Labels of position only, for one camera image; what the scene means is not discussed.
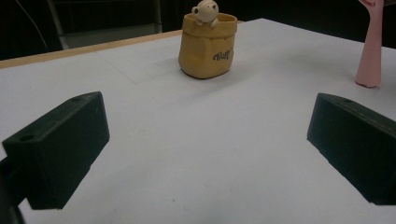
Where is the white table cover sheet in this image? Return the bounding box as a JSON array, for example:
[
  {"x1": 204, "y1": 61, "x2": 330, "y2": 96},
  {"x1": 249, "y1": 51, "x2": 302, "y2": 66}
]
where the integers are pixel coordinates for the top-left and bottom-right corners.
[{"x1": 0, "y1": 18, "x2": 396, "y2": 224}]

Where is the white metal stand frame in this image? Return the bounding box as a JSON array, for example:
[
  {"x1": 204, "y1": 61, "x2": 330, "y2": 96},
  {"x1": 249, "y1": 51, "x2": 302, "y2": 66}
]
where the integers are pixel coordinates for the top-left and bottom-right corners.
[{"x1": 46, "y1": 0, "x2": 163, "y2": 50}]

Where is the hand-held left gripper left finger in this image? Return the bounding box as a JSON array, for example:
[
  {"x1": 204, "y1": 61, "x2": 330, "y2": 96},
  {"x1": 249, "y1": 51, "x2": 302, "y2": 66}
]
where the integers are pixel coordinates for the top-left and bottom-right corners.
[{"x1": 1, "y1": 91, "x2": 111, "y2": 210}]

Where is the tan bear holder pot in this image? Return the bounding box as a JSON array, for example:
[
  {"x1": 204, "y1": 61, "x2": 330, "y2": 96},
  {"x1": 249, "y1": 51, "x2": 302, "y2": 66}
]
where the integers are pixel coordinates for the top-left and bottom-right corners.
[{"x1": 177, "y1": 0, "x2": 238, "y2": 80}]

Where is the pink hairbrush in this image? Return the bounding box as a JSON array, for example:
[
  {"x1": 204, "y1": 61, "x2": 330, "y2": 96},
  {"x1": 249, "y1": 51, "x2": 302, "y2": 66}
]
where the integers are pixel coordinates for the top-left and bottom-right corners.
[{"x1": 355, "y1": 0, "x2": 386, "y2": 89}]

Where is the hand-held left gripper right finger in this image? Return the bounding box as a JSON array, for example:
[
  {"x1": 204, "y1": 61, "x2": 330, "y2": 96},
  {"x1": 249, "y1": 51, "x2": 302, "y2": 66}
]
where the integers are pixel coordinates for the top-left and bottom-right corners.
[{"x1": 306, "y1": 92, "x2": 396, "y2": 206}]

